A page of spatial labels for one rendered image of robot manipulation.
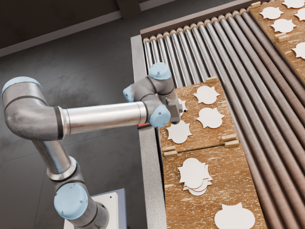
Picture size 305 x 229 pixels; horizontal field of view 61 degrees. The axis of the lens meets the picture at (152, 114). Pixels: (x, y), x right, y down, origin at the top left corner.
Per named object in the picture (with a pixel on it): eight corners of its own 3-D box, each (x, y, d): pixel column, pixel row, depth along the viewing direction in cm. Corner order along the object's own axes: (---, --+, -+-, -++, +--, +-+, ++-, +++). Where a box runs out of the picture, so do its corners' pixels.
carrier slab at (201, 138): (162, 156, 121) (161, 154, 120) (157, 94, 148) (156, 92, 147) (239, 141, 115) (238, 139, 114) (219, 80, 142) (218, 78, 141)
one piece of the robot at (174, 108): (181, 98, 100) (188, 124, 112) (180, 82, 106) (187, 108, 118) (156, 102, 103) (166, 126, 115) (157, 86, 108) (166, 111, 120)
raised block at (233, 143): (225, 148, 113) (225, 145, 111) (224, 145, 114) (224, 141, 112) (239, 146, 112) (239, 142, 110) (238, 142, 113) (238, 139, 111)
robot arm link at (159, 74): (143, 68, 97) (162, 57, 99) (150, 89, 105) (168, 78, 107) (152, 78, 92) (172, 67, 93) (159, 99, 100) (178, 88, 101)
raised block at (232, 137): (222, 142, 115) (222, 139, 113) (221, 139, 116) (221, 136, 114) (236, 140, 114) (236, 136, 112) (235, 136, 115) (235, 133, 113)
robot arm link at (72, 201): (72, 233, 99) (55, 220, 89) (65, 204, 108) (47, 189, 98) (100, 216, 101) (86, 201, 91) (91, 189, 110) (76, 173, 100)
